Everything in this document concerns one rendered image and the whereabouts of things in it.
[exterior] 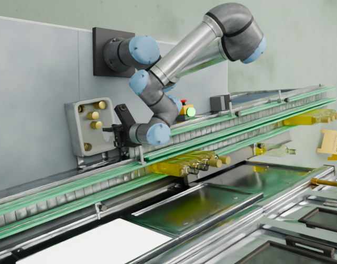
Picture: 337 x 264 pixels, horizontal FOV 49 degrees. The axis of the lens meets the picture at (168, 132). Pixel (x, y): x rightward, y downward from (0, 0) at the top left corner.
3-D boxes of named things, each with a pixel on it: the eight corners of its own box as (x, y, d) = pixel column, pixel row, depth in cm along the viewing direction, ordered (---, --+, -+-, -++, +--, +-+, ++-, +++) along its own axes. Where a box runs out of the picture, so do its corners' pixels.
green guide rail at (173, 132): (135, 142, 160) (147, 143, 154) (135, 139, 160) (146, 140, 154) (326, 88, 272) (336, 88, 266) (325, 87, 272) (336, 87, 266)
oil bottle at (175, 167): (152, 172, 168) (184, 178, 151) (150, 160, 167) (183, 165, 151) (161, 168, 171) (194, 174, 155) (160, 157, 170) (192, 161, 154)
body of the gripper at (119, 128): (112, 146, 144) (130, 149, 135) (108, 125, 143) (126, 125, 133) (128, 142, 149) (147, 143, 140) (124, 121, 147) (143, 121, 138)
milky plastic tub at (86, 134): (73, 155, 156) (83, 157, 149) (64, 102, 152) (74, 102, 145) (108, 146, 167) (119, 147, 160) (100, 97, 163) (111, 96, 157)
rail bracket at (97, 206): (84, 216, 146) (101, 223, 136) (81, 200, 145) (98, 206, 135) (93, 212, 149) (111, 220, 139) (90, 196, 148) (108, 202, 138)
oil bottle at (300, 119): (284, 124, 238) (327, 125, 216) (283, 116, 237) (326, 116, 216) (289, 123, 241) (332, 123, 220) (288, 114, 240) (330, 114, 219)
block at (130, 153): (120, 157, 164) (129, 159, 158) (116, 137, 162) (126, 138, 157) (126, 156, 166) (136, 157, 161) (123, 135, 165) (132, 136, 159)
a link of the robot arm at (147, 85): (242, -14, 120) (131, 89, 119) (258, 13, 125) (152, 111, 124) (225, -15, 130) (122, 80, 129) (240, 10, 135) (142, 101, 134)
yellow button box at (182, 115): (175, 119, 193) (185, 119, 188) (173, 105, 192) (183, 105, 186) (185, 117, 198) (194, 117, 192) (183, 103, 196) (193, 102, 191)
